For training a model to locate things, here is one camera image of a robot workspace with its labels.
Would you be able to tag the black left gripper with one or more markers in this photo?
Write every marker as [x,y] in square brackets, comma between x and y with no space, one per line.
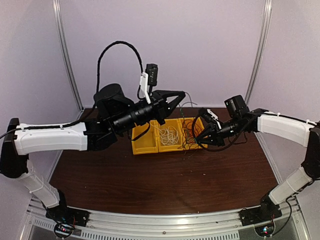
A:
[159,98]

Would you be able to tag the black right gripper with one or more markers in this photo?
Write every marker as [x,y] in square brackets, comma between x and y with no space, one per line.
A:
[214,137]

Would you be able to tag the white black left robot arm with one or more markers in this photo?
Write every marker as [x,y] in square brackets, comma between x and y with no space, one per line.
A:
[116,114]

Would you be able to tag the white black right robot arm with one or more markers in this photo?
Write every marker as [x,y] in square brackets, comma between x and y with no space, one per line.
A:
[304,133]

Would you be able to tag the yellow bin right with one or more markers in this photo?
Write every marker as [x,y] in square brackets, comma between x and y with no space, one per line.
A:
[188,141]

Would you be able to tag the yellow bin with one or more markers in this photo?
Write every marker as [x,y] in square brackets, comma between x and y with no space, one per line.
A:
[169,136]
[188,141]
[148,143]

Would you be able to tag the yellow bin middle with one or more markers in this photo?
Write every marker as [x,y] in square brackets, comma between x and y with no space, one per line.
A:
[169,136]

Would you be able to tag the yellow bin left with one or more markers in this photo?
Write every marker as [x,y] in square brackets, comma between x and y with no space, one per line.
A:
[148,143]

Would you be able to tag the right circuit board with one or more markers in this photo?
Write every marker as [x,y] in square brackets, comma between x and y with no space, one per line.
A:
[264,230]

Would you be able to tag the circuit board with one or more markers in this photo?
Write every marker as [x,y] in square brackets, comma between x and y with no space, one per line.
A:
[63,230]
[264,230]

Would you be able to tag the left circuit board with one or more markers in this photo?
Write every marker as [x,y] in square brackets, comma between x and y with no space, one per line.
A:
[63,230]

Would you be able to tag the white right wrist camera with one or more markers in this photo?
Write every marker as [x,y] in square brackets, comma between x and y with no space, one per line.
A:
[210,117]

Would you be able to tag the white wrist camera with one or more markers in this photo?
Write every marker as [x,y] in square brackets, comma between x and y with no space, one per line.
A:
[148,80]
[210,117]

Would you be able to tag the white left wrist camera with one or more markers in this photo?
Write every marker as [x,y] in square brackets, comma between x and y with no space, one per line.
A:
[148,80]

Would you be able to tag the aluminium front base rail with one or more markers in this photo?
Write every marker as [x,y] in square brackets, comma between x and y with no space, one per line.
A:
[220,225]

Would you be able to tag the aluminium right corner post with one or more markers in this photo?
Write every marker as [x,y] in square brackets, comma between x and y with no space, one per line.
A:
[263,36]

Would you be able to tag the aluminium corner post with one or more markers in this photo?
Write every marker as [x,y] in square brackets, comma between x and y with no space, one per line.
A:
[263,36]
[65,53]

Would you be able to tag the aluminium left corner post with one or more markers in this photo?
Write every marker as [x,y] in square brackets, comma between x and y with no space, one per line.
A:
[65,53]

